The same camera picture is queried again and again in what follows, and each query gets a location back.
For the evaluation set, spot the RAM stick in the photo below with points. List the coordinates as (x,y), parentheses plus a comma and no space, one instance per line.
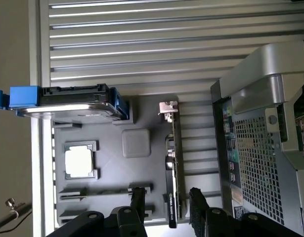
(102,193)

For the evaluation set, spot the grey parts rack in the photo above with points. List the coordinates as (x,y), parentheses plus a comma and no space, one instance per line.
(112,158)

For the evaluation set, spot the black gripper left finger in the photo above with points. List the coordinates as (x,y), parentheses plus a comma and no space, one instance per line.
(132,217)

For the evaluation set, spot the graphics card with black cooler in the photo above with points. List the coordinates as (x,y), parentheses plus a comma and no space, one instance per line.
(173,163)

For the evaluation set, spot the open grey PC case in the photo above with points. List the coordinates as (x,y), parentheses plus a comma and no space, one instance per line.
(263,138)

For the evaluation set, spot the silver clamp with thumb screw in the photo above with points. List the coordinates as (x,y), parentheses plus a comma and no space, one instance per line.
(12,208)

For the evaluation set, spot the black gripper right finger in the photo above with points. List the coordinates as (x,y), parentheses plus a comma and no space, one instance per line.
(216,222)

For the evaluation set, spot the silver CPU chip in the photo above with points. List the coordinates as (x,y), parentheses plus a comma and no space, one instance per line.
(78,160)

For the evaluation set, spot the grey square socket cover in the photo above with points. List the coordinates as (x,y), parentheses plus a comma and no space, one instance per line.
(136,143)

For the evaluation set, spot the hard disk in blue carrier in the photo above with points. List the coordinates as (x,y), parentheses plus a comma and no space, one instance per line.
(67,101)

